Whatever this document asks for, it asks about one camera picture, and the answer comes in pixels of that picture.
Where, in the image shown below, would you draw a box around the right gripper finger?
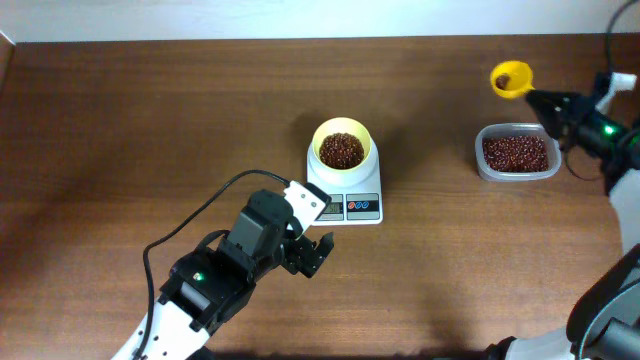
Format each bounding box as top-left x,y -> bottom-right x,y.
525,90 -> 568,108
529,103 -> 560,133

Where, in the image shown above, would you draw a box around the yellow plastic measuring scoop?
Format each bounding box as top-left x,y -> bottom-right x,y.
489,60 -> 534,99

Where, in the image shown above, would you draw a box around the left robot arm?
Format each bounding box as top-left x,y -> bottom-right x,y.
115,182 -> 334,360

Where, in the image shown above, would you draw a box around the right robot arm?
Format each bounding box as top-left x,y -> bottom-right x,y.
481,90 -> 639,360

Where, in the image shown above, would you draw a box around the white digital kitchen scale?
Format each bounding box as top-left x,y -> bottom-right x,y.
307,140 -> 384,226

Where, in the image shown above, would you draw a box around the red beans in bowl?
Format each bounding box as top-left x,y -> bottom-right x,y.
319,133 -> 365,170

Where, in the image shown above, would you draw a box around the pale yellow plastic bowl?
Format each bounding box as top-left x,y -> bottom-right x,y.
311,117 -> 373,171

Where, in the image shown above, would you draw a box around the clear plastic container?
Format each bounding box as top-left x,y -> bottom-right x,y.
475,123 -> 562,182

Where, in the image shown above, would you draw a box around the left black cable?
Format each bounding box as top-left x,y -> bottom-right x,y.
130,169 -> 292,360

